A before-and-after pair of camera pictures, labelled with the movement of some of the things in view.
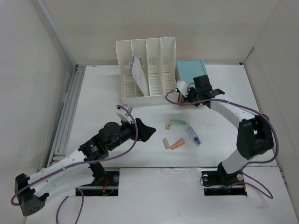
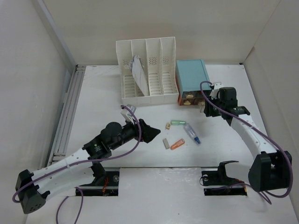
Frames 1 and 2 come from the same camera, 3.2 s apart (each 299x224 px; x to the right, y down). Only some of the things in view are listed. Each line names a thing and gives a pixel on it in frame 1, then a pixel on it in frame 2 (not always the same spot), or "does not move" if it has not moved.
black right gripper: (188, 98) -> (208, 110)
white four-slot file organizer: (158, 56) does not move
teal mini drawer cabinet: (186, 70) does not move
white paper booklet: (139, 74) does not move
